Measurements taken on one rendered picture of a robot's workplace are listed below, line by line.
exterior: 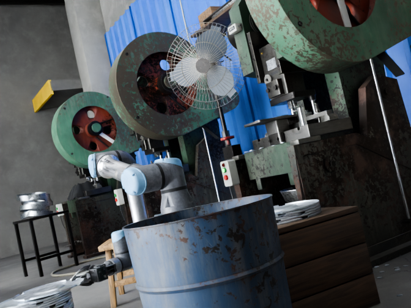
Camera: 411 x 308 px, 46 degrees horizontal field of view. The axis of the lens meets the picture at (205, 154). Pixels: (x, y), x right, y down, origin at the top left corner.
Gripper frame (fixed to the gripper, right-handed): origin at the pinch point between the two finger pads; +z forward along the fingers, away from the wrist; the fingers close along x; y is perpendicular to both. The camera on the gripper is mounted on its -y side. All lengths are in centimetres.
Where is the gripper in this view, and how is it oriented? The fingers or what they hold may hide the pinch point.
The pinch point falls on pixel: (72, 280)
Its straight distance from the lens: 227.0
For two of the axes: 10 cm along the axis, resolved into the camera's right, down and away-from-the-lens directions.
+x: 2.1, 9.8, -0.5
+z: -5.9, 0.9, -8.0
